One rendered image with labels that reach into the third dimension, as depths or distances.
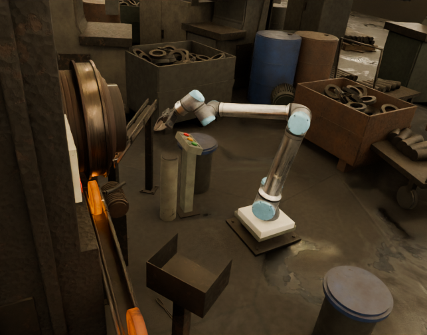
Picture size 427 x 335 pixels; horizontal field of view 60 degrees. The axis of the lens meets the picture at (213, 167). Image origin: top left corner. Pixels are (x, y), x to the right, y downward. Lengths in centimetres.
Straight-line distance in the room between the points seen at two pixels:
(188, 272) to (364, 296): 84
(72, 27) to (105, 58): 42
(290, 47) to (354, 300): 348
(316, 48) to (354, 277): 354
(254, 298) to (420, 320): 96
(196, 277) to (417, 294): 161
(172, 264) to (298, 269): 117
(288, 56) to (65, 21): 254
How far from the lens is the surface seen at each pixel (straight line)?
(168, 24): 571
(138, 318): 124
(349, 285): 197
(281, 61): 482
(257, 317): 226
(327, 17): 623
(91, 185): 172
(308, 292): 246
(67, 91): 142
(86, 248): 132
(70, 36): 424
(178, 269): 160
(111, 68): 428
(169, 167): 251
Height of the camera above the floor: 176
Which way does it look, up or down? 31 degrees down
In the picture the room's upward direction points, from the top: 6 degrees clockwise
